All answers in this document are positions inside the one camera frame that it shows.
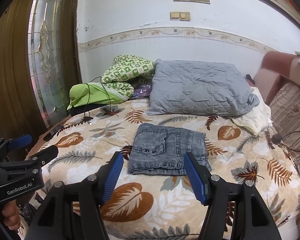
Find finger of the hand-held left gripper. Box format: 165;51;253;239
0;134;32;155
0;145;59;174

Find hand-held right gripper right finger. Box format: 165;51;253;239
183;152;283;240

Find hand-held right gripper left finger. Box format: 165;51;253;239
25;151;125;240

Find grey-blue denim pants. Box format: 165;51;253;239
128;123;212;176

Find person's left hand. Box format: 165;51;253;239
1;201;22;230

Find leaf-print bed blanket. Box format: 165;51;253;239
25;97;300;240

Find wooden door with glass panel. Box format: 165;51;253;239
0;0;82;160

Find lime green cloth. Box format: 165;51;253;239
67;83;127;111

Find cream cloth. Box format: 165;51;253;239
231;87;273;135

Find grey quilted pillow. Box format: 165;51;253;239
147;59;260;117

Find purple cloth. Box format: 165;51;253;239
134;84;153;98

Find green patterned blanket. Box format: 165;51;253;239
101;54;156;98

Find striped floral cushion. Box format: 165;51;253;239
269;82;300;180

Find pink-brown sofa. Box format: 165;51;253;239
254;51;300;105

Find thin black cable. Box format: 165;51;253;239
84;76;113;125

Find black adapter cable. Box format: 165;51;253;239
277;124;300;154

